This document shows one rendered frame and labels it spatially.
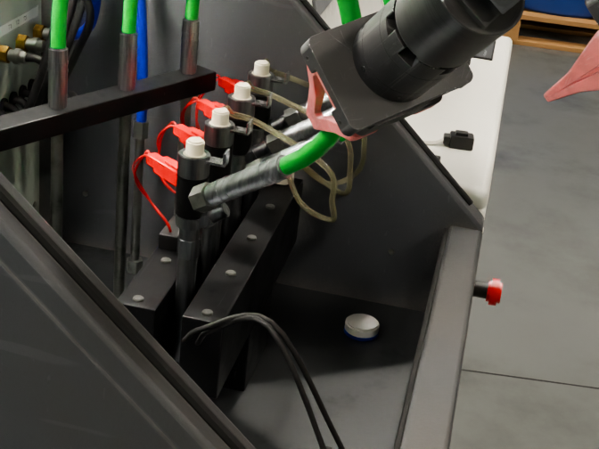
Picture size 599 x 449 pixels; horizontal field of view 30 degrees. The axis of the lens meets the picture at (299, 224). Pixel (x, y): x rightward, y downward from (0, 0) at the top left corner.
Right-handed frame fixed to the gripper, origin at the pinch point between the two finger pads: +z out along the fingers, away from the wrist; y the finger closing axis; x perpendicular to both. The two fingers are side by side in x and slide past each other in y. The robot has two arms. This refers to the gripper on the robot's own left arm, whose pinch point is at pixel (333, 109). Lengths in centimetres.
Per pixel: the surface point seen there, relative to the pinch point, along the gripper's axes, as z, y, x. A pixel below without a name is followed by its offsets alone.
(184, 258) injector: 26.9, 4.5, 3.0
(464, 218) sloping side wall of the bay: 39, -33, 11
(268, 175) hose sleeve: 5.7, 4.0, 1.8
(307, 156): 2.2, 2.3, 2.1
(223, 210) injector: 22.2, 1.1, 1.0
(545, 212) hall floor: 228, -196, 22
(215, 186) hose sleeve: 10.5, 6.0, 0.3
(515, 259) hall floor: 208, -162, 30
